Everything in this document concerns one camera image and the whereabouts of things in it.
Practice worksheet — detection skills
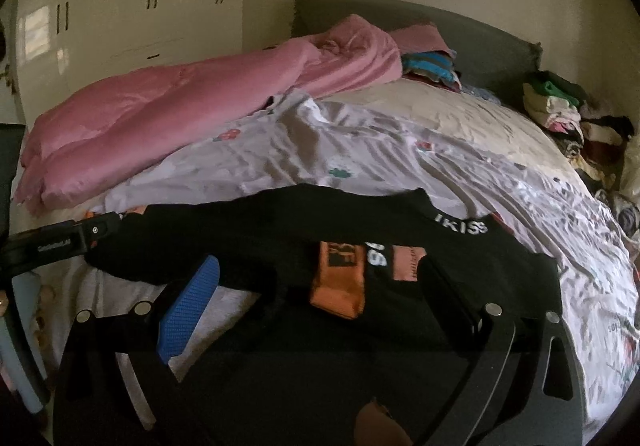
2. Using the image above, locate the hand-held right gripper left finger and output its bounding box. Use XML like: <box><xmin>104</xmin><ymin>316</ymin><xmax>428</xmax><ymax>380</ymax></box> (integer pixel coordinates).
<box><xmin>52</xmin><ymin>256</ymin><xmax>222</xmax><ymax>446</ymax></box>

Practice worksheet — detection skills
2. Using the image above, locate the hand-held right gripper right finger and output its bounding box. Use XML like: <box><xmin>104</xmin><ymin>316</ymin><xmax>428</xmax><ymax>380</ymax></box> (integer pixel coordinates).
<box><xmin>426</xmin><ymin>261</ymin><xmax>586</xmax><ymax>446</ymax></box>

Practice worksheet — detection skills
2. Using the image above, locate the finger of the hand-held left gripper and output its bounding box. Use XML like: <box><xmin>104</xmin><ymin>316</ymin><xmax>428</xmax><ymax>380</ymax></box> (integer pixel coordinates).
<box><xmin>0</xmin><ymin>216</ymin><xmax>124</xmax><ymax>273</ymax></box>

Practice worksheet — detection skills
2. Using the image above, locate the black shirt with orange patch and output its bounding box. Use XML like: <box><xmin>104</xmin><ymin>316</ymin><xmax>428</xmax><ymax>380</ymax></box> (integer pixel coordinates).
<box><xmin>85</xmin><ymin>183</ymin><xmax>563</xmax><ymax>446</ymax></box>

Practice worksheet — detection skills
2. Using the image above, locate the pile of mixed clothes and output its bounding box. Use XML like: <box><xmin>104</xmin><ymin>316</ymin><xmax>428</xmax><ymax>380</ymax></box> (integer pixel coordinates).
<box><xmin>522</xmin><ymin>70</ymin><xmax>640</xmax><ymax>233</ymax></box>

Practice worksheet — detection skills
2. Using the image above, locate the pink duvet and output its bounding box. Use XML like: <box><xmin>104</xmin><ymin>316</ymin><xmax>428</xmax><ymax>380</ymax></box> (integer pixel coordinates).
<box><xmin>14</xmin><ymin>14</ymin><xmax>403</xmax><ymax>208</ymax></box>

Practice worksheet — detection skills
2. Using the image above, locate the beige bed sheet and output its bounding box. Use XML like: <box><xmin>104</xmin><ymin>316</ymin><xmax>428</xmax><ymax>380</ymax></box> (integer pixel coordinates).
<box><xmin>320</xmin><ymin>76</ymin><xmax>591</xmax><ymax>187</ymax></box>

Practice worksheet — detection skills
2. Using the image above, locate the cream wardrobe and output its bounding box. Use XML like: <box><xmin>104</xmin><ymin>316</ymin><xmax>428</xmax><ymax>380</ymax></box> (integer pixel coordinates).
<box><xmin>15</xmin><ymin>0</ymin><xmax>248</xmax><ymax>127</ymax></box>

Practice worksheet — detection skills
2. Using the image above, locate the white floral blanket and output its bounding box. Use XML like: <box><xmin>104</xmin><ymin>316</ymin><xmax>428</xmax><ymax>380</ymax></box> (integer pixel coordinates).
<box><xmin>30</xmin><ymin>89</ymin><xmax>640</xmax><ymax>432</ymax></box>

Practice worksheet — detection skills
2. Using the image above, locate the grey bed headboard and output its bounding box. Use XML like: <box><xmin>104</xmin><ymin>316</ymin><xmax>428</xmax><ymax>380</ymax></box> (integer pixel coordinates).
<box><xmin>292</xmin><ymin>0</ymin><xmax>543</xmax><ymax>102</ymax></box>

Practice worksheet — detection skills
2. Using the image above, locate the pink pillow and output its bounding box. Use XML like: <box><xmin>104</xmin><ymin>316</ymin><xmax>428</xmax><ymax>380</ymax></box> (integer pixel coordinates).
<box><xmin>387</xmin><ymin>24</ymin><xmax>451</xmax><ymax>58</ymax></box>

